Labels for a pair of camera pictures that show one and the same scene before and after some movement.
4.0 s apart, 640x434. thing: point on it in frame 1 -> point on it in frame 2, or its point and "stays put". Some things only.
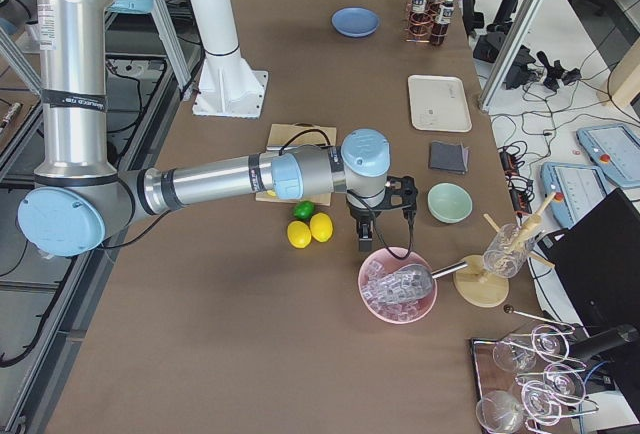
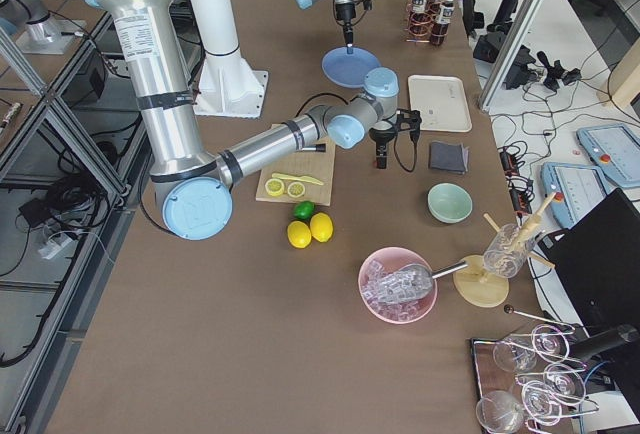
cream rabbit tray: x=439 y=103 stays put
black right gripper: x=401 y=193 -> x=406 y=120
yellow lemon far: x=299 y=234 stays put
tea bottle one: x=444 y=17 stays put
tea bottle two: x=419 y=22 stays put
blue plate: x=355 y=22 -> x=349 y=70
